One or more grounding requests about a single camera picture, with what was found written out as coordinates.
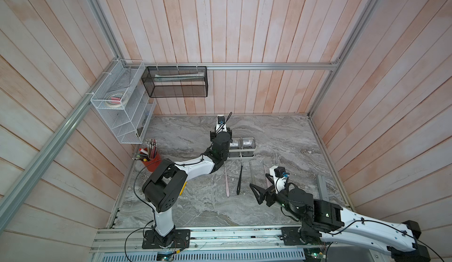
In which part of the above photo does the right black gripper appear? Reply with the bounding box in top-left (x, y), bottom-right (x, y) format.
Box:
top-left (251, 174), bottom-right (306, 223)

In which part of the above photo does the yellow toothbrush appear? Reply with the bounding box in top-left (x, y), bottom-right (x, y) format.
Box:
top-left (179, 182), bottom-right (187, 196)

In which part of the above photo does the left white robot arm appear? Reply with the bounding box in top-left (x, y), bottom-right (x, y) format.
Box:
top-left (142, 128), bottom-right (232, 239)

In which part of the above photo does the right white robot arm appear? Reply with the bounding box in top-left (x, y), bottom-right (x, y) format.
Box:
top-left (250, 171), bottom-right (431, 262)

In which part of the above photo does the black toothbrush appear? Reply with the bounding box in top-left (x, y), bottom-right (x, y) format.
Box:
top-left (236, 164), bottom-right (243, 195)

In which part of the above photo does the grey green toothbrush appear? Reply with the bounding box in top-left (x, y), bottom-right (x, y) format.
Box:
top-left (248, 163), bottom-right (255, 184)

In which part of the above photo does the light pink toothbrush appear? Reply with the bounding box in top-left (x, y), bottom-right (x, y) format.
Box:
top-left (224, 167), bottom-right (230, 197)

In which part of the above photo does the grey flat block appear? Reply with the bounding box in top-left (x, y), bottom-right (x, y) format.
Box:
top-left (317, 175), bottom-right (330, 202)

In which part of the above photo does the red pencil cup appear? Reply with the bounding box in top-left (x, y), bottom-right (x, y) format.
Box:
top-left (142, 152), bottom-right (162, 173)

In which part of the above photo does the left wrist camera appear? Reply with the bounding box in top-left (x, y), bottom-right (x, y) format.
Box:
top-left (215, 115), bottom-right (227, 133)

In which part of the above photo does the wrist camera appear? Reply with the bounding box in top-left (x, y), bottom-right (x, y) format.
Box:
top-left (270, 165), bottom-right (290, 193)
top-left (215, 115), bottom-right (227, 133)

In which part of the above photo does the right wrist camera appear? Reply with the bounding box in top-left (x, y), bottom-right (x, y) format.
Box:
top-left (270, 165), bottom-right (290, 193)

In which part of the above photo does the black wire mesh basket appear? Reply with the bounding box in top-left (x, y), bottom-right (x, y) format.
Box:
top-left (141, 66), bottom-right (209, 98)

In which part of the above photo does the white wire mesh shelf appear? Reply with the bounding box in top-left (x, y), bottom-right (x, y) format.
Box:
top-left (91, 60), bottom-right (156, 144)

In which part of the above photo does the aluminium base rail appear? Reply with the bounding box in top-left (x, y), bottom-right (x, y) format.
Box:
top-left (87, 225), bottom-right (389, 262)

